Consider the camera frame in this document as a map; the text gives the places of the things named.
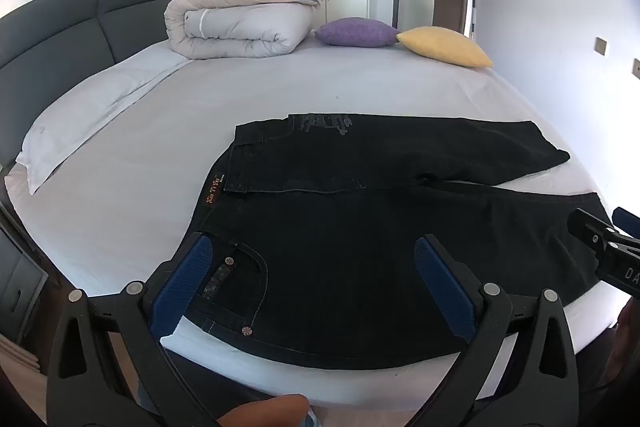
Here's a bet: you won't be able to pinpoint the purple cushion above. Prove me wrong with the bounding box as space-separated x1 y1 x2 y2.
314 17 402 48

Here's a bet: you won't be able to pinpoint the grey nightstand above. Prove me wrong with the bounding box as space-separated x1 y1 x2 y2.
0 204 49 343

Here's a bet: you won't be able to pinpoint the bed with white sheet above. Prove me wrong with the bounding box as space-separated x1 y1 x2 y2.
5 29 621 410

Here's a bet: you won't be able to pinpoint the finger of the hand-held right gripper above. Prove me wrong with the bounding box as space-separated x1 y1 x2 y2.
567 207 617 254
611 206 640 242

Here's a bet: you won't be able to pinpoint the folded beige duvet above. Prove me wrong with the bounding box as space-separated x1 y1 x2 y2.
164 0 321 60

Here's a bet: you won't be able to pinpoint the white pillow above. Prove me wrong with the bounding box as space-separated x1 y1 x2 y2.
15 42 195 196

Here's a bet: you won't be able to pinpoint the grey upholstered headboard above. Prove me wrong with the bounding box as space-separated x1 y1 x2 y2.
0 0 193 168

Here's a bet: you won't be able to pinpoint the black denim pants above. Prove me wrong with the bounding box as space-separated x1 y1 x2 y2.
170 113 618 370

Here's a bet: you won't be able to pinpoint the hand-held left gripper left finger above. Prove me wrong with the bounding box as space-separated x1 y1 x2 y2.
46 232 221 427

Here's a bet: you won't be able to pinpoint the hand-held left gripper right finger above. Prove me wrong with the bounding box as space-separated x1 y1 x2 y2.
414 234 581 427

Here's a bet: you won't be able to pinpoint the person's leg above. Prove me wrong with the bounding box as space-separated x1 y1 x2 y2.
234 394 312 427

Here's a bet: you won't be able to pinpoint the yellow cushion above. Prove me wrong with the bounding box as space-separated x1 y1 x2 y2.
396 27 495 68

